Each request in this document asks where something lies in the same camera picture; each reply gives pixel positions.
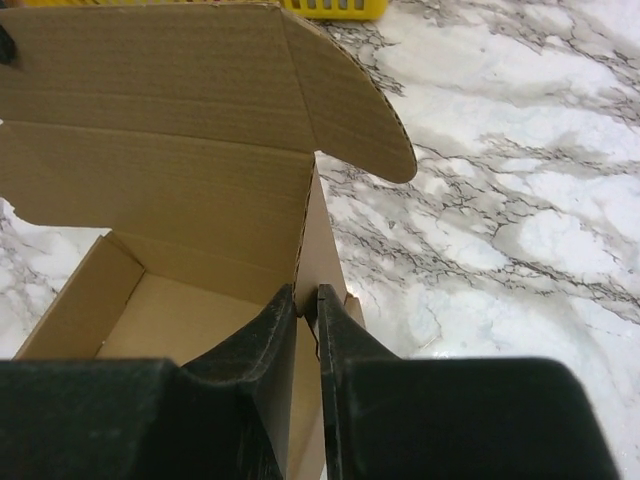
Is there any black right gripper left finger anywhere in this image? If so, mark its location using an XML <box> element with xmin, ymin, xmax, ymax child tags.
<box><xmin>1</xmin><ymin>285</ymin><xmax>297</xmax><ymax>479</ymax></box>

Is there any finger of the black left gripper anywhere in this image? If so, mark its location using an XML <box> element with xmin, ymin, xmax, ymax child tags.
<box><xmin>0</xmin><ymin>26</ymin><xmax>20</xmax><ymax>67</ymax></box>

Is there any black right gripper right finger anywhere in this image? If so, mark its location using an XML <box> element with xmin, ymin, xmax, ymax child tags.
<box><xmin>317</xmin><ymin>285</ymin><xmax>613</xmax><ymax>479</ymax></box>

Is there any brown cardboard box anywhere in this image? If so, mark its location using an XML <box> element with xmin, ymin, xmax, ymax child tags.
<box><xmin>1</xmin><ymin>2</ymin><xmax>417</xmax><ymax>479</ymax></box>

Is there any yellow plastic shopping basket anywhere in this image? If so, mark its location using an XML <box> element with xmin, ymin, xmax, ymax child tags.
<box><xmin>64</xmin><ymin>0</ymin><xmax>394</xmax><ymax>21</ymax></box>

